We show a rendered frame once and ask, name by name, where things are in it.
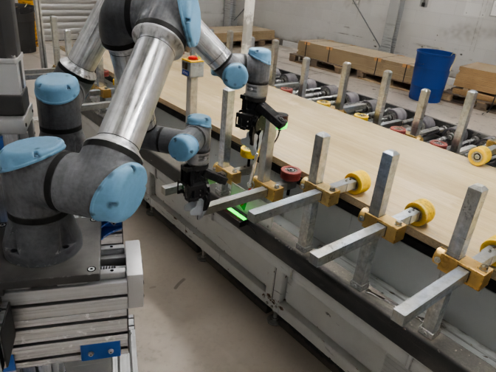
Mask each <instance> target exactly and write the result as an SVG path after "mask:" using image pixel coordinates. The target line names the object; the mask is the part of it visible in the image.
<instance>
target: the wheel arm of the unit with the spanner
mask: <svg viewBox="0 0 496 372"><path fill-rule="evenodd" d="M276 183H277V184H279V185H280V186H282V187H284V190H283V191H285V190H291V189H293V188H296V184H297V182H287V181H285V180H282V181H279V182H276ZM267 191H268V189H266V188H265V187H263V186H262V187H257V188H255V189H251V190H247V191H244V192H242V193H237V194H234V195H231V196H227V197H224V198H221V199H216V200H214V201H211V202H210V205H209V207H208V209H207V210H206V213H205V214H204V216H205V215H208V214H211V213H215V212H218V211H221V210H225V209H227V208H231V207H234V206H237V205H240V204H244V203H247V202H251V201H254V200H256V199H261V198H263V197H266V196H267Z"/></svg>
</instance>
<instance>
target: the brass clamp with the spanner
mask: <svg viewBox="0 0 496 372"><path fill-rule="evenodd" d="M257 178H258V176H254V177H253V182H254V183H255V186H254V188H253V189H255V188H257V187H262V186H263V187H265V188H266V189H268V191H267V196H266V197H265V198H267V199H268V200H270V201H271V202H276V201H279V200H281V199H283V190H284V187H282V186H280V185H279V187H280V188H279V189H276V188H274V186H275V184H277V183H275V182H273V181H272V180H270V181H267V182H261V181H260V180H258V179H257Z"/></svg>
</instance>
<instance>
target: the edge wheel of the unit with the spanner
mask: <svg viewBox="0 0 496 372"><path fill-rule="evenodd" d="M301 173H302V171H301V169H299V168H297V167H295V166H289V165H288V166H283V167H282V168H281V170H280V177H281V179H283V180H285V181H287V182H297V181H299V180H300V177H301Z"/></svg>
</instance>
